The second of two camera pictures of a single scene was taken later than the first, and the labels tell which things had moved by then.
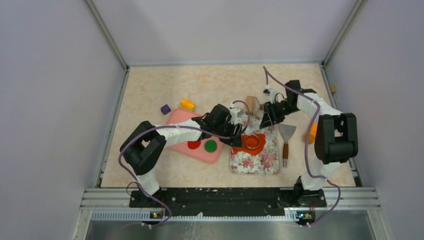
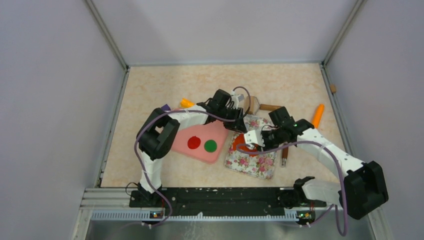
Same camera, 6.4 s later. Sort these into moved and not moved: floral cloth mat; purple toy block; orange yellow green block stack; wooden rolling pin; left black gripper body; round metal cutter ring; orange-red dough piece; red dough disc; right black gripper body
Moved: right black gripper body; left black gripper body; round metal cutter ring
Not moved: red dough disc; orange yellow green block stack; purple toy block; wooden rolling pin; orange-red dough piece; floral cloth mat
